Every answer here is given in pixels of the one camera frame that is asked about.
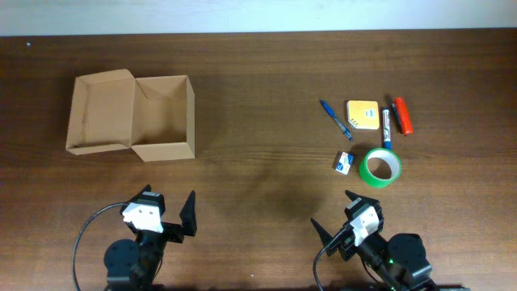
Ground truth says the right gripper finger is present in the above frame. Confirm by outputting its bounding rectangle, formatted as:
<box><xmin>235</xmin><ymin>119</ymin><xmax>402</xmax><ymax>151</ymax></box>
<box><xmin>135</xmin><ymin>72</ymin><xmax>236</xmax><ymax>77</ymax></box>
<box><xmin>310</xmin><ymin>218</ymin><xmax>339</xmax><ymax>256</ymax></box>
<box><xmin>345</xmin><ymin>190</ymin><xmax>380</xmax><ymax>209</ymax></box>

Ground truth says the green tape roll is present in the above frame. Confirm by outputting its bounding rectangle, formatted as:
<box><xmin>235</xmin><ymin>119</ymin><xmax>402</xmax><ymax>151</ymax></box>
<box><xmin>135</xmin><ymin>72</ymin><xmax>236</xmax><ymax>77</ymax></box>
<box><xmin>359</xmin><ymin>148</ymin><xmax>402</xmax><ymax>188</ymax></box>

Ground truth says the brown cardboard box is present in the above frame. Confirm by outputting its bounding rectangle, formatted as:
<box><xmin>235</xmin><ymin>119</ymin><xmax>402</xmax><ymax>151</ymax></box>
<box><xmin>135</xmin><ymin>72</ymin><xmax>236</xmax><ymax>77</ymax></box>
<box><xmin>65</xmin><ymin>69</ymin><xmax>195</xmax><ymax>162</ymax></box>

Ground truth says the yellow sticky note pad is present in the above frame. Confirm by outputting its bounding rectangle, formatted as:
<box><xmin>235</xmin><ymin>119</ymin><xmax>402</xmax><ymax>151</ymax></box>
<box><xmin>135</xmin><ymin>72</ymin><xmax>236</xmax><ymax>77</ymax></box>
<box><xmin>347</xmin><ymin>100</ymin><xmax>380</xmax><ymax>130</ymax></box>

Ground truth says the red utility knife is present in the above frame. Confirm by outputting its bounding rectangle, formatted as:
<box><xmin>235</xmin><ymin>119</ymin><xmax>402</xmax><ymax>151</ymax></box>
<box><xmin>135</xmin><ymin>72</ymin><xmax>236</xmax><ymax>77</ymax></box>
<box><xmin>392</xmin><ymin>97</ymin><xmax>414</xmax><ymax>136</ymax></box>

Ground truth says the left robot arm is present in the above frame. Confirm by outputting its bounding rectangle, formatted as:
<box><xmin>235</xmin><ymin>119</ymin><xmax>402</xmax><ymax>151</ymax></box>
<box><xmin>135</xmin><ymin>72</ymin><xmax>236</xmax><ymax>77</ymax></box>
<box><xmin>103</xmin><ymin>185</ymin><xmax>197</xmax><ymax>291</ymax></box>

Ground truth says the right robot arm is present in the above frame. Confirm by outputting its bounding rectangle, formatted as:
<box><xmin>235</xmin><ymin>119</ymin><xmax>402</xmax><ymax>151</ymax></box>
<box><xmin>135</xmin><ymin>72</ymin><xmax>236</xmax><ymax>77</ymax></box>
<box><xmin>310</xmin><ymin>190</ymin><xmax>439</xmax><ymax>291</ymax></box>

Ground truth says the small blue white box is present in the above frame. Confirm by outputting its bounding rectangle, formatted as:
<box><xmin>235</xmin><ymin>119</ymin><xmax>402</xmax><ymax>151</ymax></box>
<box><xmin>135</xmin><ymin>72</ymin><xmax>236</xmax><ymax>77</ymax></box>
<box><xmin>334</xmin><ymin>152</ymin><xmax>355</xmax><ymax>175</ymax></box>

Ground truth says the blue white marker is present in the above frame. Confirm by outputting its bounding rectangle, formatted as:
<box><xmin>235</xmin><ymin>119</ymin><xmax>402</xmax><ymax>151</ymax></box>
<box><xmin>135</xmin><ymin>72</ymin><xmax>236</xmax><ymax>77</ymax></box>
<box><xmin>382</xmin><ymin>108</ymin><xmax>392</xmax><ymax>150</ymax></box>

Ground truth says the blue ballpoint pen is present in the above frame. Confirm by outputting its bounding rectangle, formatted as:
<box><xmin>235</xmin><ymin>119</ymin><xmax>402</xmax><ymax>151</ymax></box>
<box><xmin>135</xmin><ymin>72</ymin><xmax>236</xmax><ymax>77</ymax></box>
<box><xmin>320</xmin><ymin>99</ymin><xmax>353</xmax><ymax>141</ymax></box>

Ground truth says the left black cable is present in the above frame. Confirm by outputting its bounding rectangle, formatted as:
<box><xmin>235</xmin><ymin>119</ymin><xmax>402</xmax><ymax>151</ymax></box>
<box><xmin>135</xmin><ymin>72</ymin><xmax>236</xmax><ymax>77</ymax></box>
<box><xmin>71</xmin><ymin>202</ymin><xmax>129</xmax><ymax>291</ymax></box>

